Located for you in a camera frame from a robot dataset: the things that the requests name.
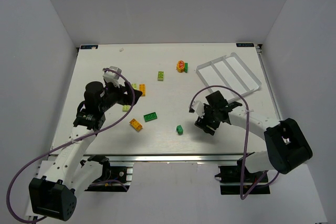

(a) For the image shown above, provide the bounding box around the lime green small brick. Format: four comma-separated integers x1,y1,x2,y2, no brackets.
131,83,138,90

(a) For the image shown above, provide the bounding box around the lime green 2x2 brick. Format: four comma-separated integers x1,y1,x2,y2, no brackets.
122,105,131,112

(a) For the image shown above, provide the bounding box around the green upside-down plate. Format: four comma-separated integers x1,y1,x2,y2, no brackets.
143,112,158,122

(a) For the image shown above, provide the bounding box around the lime green 2x3 brick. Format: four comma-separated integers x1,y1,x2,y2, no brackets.
157,71,164,81

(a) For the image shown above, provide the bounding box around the green printed 2x2 brick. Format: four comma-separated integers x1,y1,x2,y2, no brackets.
176,125,183,135

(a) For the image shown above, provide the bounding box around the yellow round printed brick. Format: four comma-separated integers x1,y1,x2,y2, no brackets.
176,60,185,72

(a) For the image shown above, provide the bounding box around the dark green brick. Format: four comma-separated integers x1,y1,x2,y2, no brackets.
184,62,188,73

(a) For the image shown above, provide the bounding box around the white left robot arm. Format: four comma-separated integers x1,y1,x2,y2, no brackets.
28,81,142,221

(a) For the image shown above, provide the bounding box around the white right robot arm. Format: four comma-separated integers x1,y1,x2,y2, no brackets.
190,91,313,174

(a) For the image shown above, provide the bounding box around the yellow 2x4 brick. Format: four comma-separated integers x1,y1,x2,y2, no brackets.
139,83,146,97

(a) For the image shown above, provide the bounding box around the yellow upside-down brick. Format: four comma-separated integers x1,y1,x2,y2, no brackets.
130,119,143,132

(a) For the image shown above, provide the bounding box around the white three-compartment tray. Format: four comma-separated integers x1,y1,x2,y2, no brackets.
196,52,261,101

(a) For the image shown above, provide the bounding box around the left blue table label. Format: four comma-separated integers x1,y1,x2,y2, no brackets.
80,45,98,50

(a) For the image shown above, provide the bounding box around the blue table label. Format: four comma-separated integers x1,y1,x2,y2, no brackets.
80,45,98,50
236,42,255,47

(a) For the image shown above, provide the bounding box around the right blue table label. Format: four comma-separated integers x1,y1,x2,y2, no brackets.
236,42,255,47

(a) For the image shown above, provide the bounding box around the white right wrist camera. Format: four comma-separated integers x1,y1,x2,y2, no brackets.
189,101,205,119

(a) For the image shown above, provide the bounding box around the aluminium table rail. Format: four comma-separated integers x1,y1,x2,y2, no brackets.
98,153,243,163

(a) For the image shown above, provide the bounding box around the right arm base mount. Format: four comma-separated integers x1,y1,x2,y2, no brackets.
214,161,270,195

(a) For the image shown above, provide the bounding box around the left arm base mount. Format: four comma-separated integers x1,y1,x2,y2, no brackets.
86,155,133,192

